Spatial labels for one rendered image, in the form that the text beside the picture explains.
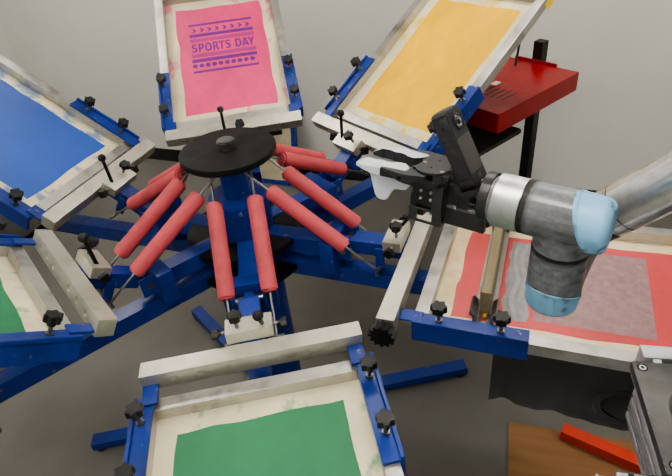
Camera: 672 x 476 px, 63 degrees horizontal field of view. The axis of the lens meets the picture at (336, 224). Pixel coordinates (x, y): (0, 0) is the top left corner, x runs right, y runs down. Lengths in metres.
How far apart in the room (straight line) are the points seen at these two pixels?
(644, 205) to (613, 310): 0.86
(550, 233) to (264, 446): 0.88
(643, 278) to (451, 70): 1.04
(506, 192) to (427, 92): 1.52
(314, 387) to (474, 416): 1.25
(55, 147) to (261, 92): 0.88
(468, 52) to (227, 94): 1.06
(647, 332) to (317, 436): 0.89
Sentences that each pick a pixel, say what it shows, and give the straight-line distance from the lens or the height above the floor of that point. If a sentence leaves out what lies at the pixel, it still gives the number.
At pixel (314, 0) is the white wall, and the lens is 3.71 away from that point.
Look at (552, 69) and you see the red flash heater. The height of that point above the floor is 1.11.
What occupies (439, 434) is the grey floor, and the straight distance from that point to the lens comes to 2.51.
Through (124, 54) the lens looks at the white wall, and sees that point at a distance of 4.67.
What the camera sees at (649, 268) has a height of 0.97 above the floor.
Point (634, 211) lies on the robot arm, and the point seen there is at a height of 1.63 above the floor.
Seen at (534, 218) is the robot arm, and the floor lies 1.67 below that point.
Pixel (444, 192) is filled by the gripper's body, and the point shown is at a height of 1.66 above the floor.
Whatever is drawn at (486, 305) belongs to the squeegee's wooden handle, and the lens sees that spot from 1.54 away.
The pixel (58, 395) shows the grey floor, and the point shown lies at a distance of 3.11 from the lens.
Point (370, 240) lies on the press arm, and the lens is 1.73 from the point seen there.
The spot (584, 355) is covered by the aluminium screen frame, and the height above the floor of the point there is 1.00.
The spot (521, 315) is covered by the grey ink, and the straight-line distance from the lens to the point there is 1.61.
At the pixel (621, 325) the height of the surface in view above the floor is 0.97.
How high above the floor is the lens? 2.08
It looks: 35 degrees down
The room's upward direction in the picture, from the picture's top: 6 degrees counter-clockwise
